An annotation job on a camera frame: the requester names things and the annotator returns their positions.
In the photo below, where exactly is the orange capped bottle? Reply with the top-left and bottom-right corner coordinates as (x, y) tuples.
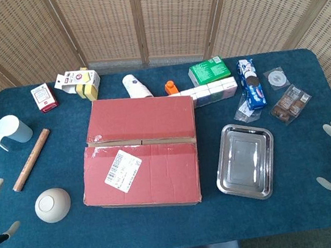
(163, 79), (180, 97)

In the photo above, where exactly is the brown snack pack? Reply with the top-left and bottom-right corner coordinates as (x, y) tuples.
(265, 81), (316, 129)

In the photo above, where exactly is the white plastic mug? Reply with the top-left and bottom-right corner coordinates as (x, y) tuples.
(0, 111), (36, 153)

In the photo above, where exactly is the yellow sponge pack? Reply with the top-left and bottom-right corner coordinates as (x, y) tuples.
(51, 64), (104, 107)

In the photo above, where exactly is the green carton box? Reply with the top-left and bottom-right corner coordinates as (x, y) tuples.
(186, 54), (233, 87)

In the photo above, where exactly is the white bottle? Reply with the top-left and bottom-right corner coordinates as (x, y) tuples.
(120, 71), (155, 102)

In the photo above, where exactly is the wooden rolling pin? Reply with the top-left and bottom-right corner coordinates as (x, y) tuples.
(5, 127), (59, 193)

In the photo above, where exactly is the stainless steel tray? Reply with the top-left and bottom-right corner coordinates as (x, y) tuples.
(208, 118), (282, 206)

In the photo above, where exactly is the clear tape roll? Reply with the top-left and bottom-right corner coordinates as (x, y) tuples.
(262, 65), (292, 93)

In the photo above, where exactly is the large cardboard box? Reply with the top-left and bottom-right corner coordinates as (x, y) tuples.
(69, 86), (209, 222)

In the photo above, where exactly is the small clear plastic bag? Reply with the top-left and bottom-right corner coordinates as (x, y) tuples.
(230, 91), (265, 125)

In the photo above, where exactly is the pocket tissue multipack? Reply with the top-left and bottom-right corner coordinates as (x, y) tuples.
(174, 75), (241, 112)

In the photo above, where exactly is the bamboo folding screen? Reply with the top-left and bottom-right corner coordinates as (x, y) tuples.
(0, 0), (331, 174)

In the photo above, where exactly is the beige upturned bowl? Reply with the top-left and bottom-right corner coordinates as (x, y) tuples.
(32, 185), (75, 227)

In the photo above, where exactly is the blue Oreo cookie box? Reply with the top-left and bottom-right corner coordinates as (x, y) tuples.
(235, 56), (269, 112)

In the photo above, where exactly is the red and white small box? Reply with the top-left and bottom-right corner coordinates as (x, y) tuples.
(29, 81), (60, 115)

